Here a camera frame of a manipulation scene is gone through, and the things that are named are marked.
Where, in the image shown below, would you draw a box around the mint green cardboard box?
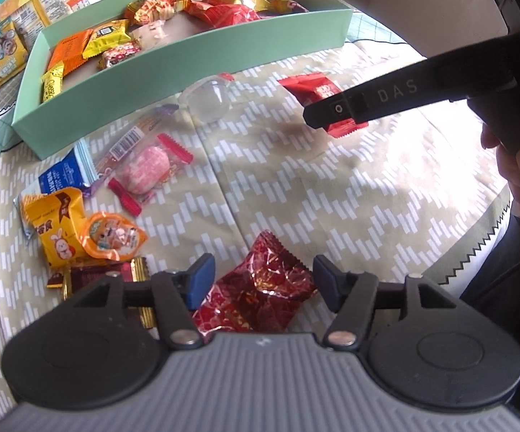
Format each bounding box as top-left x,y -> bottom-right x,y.
12,0 -> 355,160

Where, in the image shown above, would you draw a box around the pink candy clear wrapper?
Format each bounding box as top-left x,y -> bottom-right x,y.
107,132 -> 194,217

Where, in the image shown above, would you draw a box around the patterned bed sheet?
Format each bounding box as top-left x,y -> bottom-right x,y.
0,9 -> 512,415

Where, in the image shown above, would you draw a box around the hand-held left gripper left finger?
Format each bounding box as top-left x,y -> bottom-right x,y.
68,253 -> 216,352

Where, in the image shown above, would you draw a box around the dark red gold-edged packet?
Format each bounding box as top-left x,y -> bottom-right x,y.
46,256 -> 157,329

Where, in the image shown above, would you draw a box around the purple clear stick packet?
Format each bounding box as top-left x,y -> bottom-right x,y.
90,103 -> 180,190

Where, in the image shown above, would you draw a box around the yellow packet blue label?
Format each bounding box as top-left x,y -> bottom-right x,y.
82,19 -> 132,59

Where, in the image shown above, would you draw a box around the clear plastic cup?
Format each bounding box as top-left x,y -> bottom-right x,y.
180,73 -> 234,123

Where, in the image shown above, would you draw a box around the shiny red snack packet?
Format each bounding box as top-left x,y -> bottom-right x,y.
183,0 -> 263,32

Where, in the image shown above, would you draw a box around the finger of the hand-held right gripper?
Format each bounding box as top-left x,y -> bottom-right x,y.
304,91 -> 373,130

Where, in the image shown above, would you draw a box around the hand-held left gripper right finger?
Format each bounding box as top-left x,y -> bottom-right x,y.
313,256 -> 465,352

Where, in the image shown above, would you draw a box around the red orange snack packet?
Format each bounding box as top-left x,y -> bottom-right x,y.
125,0 -> 189,25

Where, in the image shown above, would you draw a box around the yellow rabbit print packet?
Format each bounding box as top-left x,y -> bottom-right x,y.
21,186 -> 90,271

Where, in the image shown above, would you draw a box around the blue white cracker packet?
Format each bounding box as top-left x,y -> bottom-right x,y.
13,139 -> 103,241

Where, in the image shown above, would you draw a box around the red crinkled foil packet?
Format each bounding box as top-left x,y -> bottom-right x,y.
192,229 -> 318,345

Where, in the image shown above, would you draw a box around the small red snack packet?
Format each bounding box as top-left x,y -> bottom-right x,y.
278,73 -> 368,138

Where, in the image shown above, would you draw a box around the yellow cheese print packet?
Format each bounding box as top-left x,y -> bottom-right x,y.
39,60 -> 65,104

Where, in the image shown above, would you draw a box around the person's dark pants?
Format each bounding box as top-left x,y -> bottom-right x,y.
460,213 -> 520,370

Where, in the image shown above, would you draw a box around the white red candy packet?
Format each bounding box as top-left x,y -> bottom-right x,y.
98,40 -> 143,70

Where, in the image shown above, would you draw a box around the orange jelly cup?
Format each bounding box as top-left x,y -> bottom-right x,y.
80,211 -> 149,262

